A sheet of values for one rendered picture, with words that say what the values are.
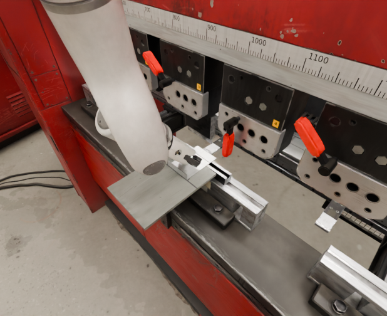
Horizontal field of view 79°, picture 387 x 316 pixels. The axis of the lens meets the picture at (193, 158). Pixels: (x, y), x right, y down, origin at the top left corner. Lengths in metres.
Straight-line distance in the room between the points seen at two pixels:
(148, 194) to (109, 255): 1.12
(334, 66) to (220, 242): 0.53
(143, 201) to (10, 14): 0.92
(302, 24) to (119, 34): 0.25
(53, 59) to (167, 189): 0.89
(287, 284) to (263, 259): 0.08
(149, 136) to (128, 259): 1.38
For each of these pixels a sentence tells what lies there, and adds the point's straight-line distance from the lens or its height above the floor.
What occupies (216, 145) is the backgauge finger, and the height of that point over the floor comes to 1.00.
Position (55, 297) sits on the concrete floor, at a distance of 1.77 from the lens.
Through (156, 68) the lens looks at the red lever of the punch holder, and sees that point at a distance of 0.61.
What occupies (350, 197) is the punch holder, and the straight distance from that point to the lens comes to 0.48.
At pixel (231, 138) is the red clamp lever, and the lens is 0.51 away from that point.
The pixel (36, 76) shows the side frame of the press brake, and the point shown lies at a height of 1.05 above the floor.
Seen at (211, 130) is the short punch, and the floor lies 1.13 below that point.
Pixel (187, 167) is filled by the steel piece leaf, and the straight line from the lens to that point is 0.72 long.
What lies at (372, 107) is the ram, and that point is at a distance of 0.40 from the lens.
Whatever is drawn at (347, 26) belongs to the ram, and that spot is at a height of 1.44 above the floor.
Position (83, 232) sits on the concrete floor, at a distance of 1.90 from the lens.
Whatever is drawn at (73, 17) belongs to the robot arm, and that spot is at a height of 1.45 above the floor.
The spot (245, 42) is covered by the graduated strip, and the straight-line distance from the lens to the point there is 0.46.
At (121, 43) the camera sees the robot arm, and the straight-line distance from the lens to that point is 0.36.
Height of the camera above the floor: 1.52
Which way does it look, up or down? 44 degrees down
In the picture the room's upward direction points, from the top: straight up
